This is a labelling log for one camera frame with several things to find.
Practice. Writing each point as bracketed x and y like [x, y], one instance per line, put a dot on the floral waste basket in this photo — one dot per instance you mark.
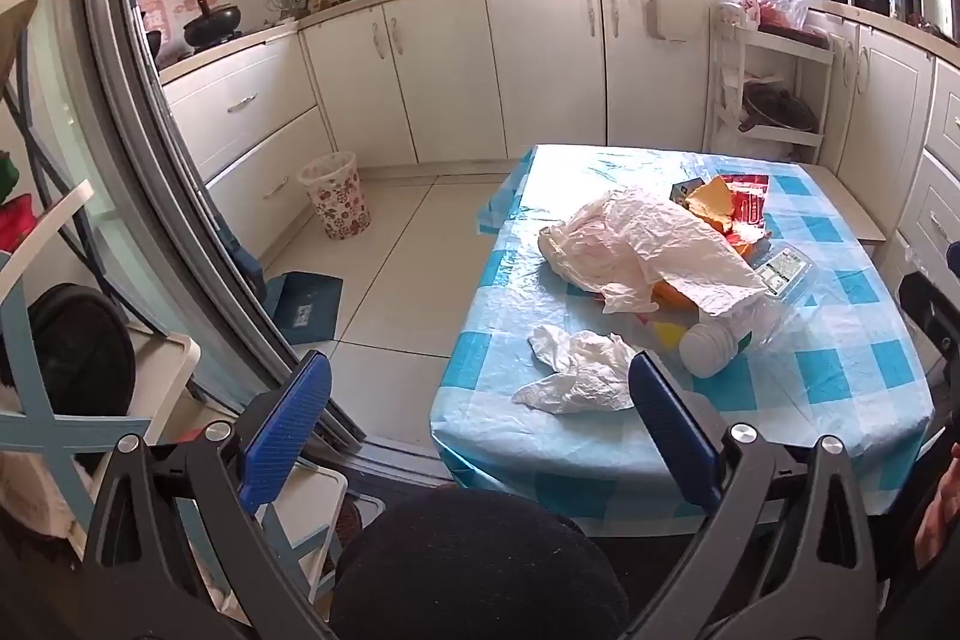
[336, 197]

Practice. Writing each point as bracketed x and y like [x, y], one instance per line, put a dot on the dark cooking pot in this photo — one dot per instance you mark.
[776, 111]

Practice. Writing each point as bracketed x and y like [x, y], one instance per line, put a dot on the clear plastic container green label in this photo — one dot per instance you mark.
[784, 269]

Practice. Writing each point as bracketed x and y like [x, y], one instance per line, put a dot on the orange bread slice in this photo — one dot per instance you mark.
[709, 201]

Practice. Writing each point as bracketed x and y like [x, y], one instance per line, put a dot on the large white plastic bag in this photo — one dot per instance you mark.
[637, 235]

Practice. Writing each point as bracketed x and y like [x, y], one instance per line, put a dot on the grey sliding door frame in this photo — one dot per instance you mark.
[150, 108]

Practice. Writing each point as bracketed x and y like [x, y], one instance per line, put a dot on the white kitchen cabinets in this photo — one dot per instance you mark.
[877, 108]
[450, 70]

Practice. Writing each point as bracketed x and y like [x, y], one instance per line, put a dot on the person's right hand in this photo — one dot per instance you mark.
[941, 520]

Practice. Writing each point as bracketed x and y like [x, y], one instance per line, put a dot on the beige table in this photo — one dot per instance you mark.
[847, 197]

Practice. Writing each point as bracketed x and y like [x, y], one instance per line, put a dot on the small dark blue carton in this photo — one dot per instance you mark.
[684, 190]

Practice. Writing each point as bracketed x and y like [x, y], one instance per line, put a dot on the white door-hung holder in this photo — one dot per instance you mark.
[675, 10]

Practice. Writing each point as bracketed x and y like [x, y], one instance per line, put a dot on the yellow and red packet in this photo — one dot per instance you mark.
[667, 334]

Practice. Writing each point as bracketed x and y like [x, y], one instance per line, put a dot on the blue dustpan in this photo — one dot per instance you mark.
[304, 302]

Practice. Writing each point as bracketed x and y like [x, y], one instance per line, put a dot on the clear plastic bag red contents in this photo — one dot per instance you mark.
[795, 6]

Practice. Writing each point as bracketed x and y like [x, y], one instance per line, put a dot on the black round pan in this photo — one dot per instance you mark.
[82, 351]

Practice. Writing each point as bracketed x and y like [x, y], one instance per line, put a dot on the white storage rack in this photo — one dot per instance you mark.
[795, 51]

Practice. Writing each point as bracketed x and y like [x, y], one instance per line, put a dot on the black wok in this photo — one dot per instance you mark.
[214, 25]

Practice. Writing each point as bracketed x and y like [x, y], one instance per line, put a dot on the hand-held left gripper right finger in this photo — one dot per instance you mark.
[671, 430]

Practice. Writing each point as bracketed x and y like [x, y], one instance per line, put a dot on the blue checked tablecloth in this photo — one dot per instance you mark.
[825, 377]

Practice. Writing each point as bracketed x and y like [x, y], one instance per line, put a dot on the small crumpled white plastic bag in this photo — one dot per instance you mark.
[581, 370]

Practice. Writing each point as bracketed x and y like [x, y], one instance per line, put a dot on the person's dark trouser leg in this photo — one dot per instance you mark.
[480, 572]

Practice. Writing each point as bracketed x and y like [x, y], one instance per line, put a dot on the white and blue shelf rack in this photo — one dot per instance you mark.
[45, 415]

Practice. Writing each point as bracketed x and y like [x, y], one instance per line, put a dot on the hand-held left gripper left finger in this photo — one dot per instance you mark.
[289, 415]

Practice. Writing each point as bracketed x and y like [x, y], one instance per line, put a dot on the red snack packet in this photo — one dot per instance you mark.
[748, 197]

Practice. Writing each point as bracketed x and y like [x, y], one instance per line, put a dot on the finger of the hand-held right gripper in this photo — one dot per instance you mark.
[926, 306]

